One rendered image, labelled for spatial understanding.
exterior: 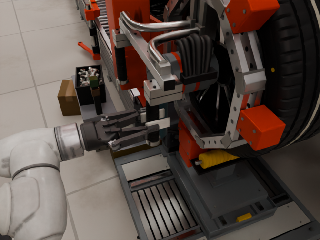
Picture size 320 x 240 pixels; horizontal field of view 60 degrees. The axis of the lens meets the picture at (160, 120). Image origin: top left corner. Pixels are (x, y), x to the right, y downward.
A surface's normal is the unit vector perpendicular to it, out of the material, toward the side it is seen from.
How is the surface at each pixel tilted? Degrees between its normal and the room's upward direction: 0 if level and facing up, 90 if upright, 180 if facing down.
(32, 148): 17
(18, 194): 22
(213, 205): 0
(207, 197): 0
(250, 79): 45
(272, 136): 90
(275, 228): 0
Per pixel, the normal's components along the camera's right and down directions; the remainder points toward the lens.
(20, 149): 0.06, -0.52
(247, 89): 0.36, 0.62
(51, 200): 0.66, -0.60
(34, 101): 0.00, -0.75
